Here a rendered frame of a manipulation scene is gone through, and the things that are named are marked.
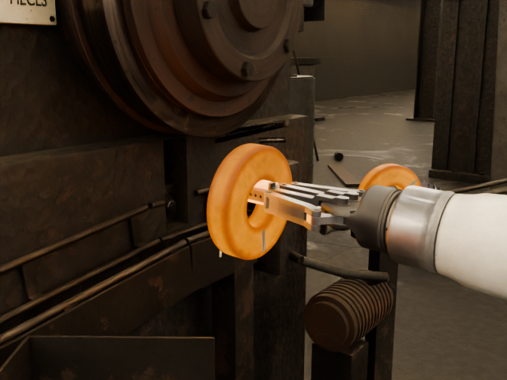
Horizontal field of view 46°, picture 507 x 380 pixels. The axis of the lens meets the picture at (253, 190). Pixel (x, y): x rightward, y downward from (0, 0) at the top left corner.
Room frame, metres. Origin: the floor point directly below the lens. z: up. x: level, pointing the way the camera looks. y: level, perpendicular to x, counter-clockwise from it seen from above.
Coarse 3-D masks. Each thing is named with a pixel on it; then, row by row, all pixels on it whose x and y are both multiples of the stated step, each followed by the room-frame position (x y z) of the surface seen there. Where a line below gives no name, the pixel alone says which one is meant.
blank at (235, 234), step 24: (240, 168) 0.71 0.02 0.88; (264, 168) 0.76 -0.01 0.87; (288, 168) 0.80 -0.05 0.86; (216, 192) 0.71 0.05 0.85; (240, 192) 0.72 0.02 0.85; (216, 216) 0.70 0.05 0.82; (240, 216) 0.72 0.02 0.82; (264, 216) 0.78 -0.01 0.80; (216, 240) 0.72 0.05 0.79; (240, 240) 0.72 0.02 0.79; (264, 240) 0.76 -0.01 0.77
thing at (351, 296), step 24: (336, 288) 1.18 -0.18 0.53; (360, 288) 1.19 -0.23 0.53; (384, 288) 1.24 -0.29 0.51; (312, 312) 1.15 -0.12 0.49; (336, 312) 1.11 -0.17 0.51; (360, 312) 1.13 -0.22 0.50; (384, 312) 1.22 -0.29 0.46; (312, 336) 1.15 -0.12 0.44; (336, 336) 1.11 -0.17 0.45; (360, 336) 1.13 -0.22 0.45; (312, 360) 1.18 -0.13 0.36; (336, 360) 1.15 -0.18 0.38; (360, 360) 1.15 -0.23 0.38
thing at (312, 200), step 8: (272, 184) 0.73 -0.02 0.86; (280, 192) 0.72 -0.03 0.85; (288, 192) 0.71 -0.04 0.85; (296, 192) 0.71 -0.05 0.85; (304, 200) 0.70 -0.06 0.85; (312, 200) 0.69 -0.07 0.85; (320, 200) 0.68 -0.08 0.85; (328, 200) 0.68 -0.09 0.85; (336, 200) 0.67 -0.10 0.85; (344, 200) 0.67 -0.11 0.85; (328, 224) 0.68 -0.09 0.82
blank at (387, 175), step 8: (376, 168) 1.28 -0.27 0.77; (384, 168) 1.26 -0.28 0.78; (392, 168) 1.27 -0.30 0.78; (400, 168) 1.27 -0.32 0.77; (368, 176) 1.27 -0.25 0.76; (376, 176) 1.26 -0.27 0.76; (384, 176) 1.26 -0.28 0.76; (392, 176) 1.27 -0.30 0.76; (400, 176) 1.27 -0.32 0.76; (408, 176) 1.28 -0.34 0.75; (416, 176) 1.29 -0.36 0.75; (360, 184) 1.27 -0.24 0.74; (368, 184) 1.25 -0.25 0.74; (376, 184) 1.26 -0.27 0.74; (384, 184) 1.26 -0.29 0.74; (392, 184) 1.27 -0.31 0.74; (400, 184) 1.27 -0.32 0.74; (408, 184) 1.28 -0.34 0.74; (416, 184) 1.29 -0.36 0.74
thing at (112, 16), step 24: (96, 0) 0.85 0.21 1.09; (120, 0) 0.85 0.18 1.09; (96, 24) 0.86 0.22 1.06; (120, 24) 0.85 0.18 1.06; (96, 48) 0.87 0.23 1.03; (120, 48) 0.85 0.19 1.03; (120, 72) 0.85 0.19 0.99; (144, 72) 0.88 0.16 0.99; (120, 96) 0.92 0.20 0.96; (144, 96) 0.88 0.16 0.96; (264, 96) 1.13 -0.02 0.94; (168, 120) 0.92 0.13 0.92; (192, 120) 0.96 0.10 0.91; (216, 120) 1.01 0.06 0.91; (240, 120) 1.07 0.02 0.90
